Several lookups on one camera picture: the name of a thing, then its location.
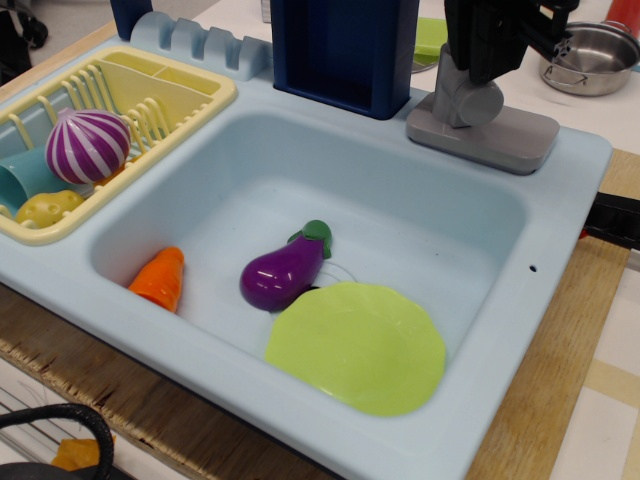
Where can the purple toy eggplant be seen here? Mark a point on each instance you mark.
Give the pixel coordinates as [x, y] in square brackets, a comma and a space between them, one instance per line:
[273, 281]

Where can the yellow toy potato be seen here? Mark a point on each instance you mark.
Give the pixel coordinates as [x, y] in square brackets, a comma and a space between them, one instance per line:
[46, 209]

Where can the yellow dish rack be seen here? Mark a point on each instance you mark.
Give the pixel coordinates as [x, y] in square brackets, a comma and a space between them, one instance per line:
[163, 101]

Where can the green plastic object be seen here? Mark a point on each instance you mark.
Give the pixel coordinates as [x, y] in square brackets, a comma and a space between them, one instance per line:
[431, 34]

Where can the orange tape piece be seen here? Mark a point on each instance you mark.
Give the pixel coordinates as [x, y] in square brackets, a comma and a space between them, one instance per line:
[76, 454]

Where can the black bag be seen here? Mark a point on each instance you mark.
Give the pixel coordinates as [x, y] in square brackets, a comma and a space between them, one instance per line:
[21, 32]

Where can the dark blue post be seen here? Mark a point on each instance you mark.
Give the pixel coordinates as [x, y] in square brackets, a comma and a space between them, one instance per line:
[127, 13]

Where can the black clamp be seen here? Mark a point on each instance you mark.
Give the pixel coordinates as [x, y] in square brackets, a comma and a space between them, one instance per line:
[614, 219]

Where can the lime green plastic plate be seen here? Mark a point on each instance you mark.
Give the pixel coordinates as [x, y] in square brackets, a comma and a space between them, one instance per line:
[365, 345]

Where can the purple striped toy onion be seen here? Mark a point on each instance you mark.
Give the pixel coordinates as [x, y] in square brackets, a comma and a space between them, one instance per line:
[86, 146]

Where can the teal plastic cup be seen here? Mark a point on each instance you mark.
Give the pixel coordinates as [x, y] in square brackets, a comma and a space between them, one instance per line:
[25, 175]

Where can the grey toy faucet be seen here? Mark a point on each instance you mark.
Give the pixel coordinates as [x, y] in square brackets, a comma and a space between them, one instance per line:
[516, 141]

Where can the red object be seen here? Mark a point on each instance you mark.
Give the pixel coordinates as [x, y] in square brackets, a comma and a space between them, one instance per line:
[625, 12]

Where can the orange toy carrot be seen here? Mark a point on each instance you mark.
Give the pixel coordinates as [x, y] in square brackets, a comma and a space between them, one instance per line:
[160, 281]

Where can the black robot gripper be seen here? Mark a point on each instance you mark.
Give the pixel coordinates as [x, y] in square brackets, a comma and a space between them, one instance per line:
[484, 36]

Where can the dark blue plastic box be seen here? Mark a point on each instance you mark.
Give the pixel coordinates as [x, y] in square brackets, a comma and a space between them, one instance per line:
[353, 55]

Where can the stainless steel pot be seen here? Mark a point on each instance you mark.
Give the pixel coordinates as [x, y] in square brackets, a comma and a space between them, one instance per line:
[599, 62]

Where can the grey faucet lever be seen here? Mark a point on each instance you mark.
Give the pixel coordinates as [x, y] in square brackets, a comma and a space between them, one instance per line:
[478, 104]

